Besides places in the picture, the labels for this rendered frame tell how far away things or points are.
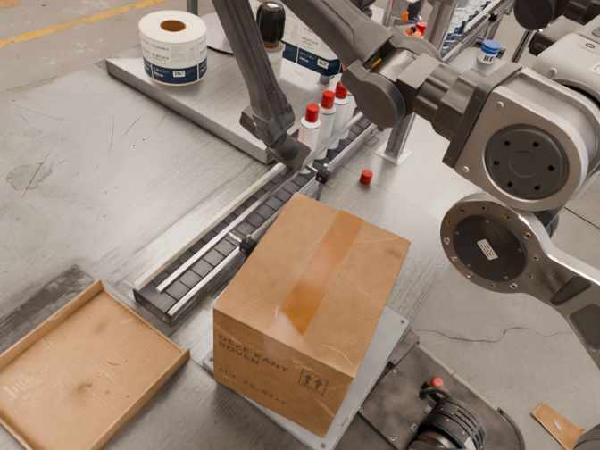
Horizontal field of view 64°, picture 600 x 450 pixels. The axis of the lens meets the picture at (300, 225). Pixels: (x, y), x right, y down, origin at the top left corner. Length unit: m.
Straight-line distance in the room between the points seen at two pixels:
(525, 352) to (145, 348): 1.70
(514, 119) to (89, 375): 0.86
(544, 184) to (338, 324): 0.36
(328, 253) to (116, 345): 0.49
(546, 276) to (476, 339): 1.36
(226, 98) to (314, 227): 0.79
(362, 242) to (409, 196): 0.57
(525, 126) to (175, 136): 1.11
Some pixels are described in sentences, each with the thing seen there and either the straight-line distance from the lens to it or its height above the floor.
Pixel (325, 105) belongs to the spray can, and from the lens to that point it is 1.28.
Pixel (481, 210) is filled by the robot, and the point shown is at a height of 1.20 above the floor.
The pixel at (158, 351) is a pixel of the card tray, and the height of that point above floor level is 0.83.
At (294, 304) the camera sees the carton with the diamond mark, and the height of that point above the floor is 1.12.
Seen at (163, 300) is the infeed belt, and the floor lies 0.88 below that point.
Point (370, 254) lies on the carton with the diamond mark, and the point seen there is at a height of 1.12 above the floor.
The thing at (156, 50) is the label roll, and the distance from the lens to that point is 1.58.
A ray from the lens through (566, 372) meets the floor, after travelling 2.40.
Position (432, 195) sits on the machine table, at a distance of 1.46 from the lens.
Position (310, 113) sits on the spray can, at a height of 1.07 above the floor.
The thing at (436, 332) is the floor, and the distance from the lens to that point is 2.20.
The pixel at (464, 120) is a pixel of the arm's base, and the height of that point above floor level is 1.46.
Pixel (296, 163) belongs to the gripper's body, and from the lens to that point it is 1.18.
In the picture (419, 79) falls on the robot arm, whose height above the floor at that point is 1.47.
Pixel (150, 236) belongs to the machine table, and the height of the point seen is 0.83.
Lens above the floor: 1.77
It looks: 48 degrees down
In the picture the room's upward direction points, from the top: 11 degrees clockwise
